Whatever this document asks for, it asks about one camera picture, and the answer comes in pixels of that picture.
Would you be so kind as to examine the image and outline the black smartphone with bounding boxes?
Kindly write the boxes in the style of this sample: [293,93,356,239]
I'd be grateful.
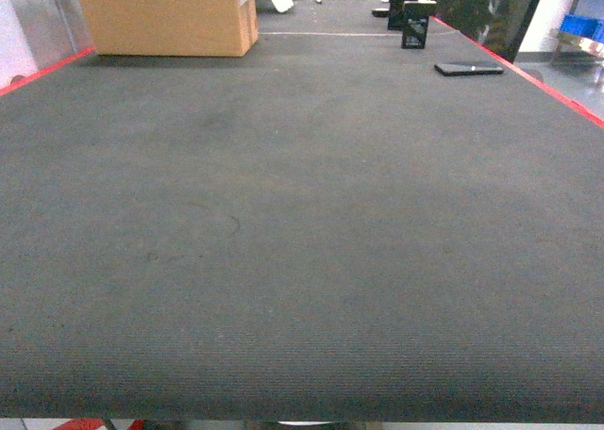
[433,62,504,77]

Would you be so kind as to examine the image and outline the black box near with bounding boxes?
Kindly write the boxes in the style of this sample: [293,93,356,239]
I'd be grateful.
[401,1,437,49]

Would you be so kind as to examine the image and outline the black box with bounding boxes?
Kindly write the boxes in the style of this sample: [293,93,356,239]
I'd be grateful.
[401,1,437,49]
[387,0,418,31]

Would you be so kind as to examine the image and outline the black box far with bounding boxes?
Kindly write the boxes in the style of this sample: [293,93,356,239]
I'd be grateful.
[387,0,418,31]

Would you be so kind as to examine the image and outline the cardboard box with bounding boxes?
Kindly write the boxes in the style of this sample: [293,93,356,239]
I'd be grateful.
[79,0,259,58]

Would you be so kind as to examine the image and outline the black office chair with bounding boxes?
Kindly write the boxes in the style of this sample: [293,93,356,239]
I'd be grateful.
[432,0,540,62]

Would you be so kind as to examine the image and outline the blue bin on rack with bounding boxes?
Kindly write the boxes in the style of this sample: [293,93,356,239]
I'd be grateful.
[560,14,603,42]

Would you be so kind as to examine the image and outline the red conveyor side rail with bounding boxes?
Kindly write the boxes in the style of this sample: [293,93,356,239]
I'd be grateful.
[422,17,603,133]

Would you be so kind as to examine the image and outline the red left side rail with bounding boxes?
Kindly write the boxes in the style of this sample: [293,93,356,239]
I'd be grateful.
[0,47,96,96]

